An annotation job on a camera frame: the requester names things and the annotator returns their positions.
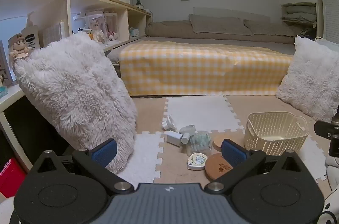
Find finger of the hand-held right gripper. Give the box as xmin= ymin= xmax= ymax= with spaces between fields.
xmin=314 ymin=120 xmax=339 ymax=139

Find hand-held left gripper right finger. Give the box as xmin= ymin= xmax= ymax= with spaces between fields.
xmin=207 ymin=138 xmax=309 ymax=193

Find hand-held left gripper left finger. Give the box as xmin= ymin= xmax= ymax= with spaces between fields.
xmin=29 ymin=138 xmax=134 ymax=193

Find printed round cork coaster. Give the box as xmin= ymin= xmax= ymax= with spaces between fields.
xmin=205 ymin=153 xmax=234 ymax=182

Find white round timer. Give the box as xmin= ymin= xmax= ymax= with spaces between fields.
xmin=187 ymin=152 xmax=207 ymax=171

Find cream plastic basket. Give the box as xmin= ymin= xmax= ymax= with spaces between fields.
xmin=244 ymin=112 xmax=310 ymax=156

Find white plastic funnel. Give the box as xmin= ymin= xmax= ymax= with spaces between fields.
xmin=162 ymin=114 xmax=177 ymax=131

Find plain round wooden lid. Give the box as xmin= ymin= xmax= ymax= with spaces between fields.
xmin=212 ymin=134 xmax=231 ymax=152

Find clear plastic container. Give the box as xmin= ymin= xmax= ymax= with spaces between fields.
xmin=189 ymin=131 xmax=213 ymax=156

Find white spotted clothing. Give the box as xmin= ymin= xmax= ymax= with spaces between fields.
xmin=318 ymin=155 xmax=339 ymax=224

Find foam puzzle mat tiles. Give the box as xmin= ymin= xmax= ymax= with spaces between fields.
xmin=117 ymin=94 xmax=330 ymax=185

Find fluffy white pillow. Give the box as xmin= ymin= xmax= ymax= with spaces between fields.
xmin=14 ymin=31 xmax=138 ymax=175
xmin=275 ymin=36 xmax=339 ymax=122

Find mattress with yellow gingham cover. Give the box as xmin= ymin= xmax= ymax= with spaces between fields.
xmin=107 ymin=37 xmax=296 ymax=96

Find red box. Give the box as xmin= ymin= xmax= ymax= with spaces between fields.
xmin=0 ymin=158 xmax=27 ymax=198

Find window with blind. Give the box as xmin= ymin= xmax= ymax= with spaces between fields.
xmin=316 ymin=0 xmax=339 ymax=46

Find beige bed pillow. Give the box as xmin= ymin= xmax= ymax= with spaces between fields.
xmin=244 ymin=19 xmax=296 ymax=36
xmin=189 ymin=14 xmax=253 ymax=36

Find folded bedding stack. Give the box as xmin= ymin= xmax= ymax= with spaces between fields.
xmin=281 ymin=3 xmax=317 ymax=25

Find clear display box with doll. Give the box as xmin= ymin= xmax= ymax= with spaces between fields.
xmin=85 ymin=13 xmax=108 ymax=44
xmin=103 ymin=12 xmax=117 ymax=40

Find doll figure with glasses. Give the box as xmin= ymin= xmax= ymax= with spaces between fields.
xmin=9 ymin=33 xmax=29 ymax=66

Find lotion pump bottle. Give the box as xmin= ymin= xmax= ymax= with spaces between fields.
xmin=22 ymin=12 xmax=40 ymax=50

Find folded beige duvet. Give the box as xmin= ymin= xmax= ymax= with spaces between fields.
xmin=145 ymin=20 xmax=300 ymax=44

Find picture frame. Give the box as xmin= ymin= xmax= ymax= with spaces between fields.
xmin=0 ymin=40 xmax=14 ymax=87

